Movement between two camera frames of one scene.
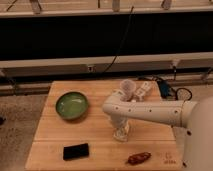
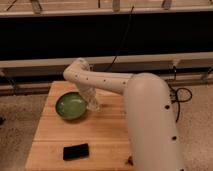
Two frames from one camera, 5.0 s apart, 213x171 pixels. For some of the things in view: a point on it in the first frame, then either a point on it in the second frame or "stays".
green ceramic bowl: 72,105 stays
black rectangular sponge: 75,151 stays
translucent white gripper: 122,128 → 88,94
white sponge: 121,133 → 93,105
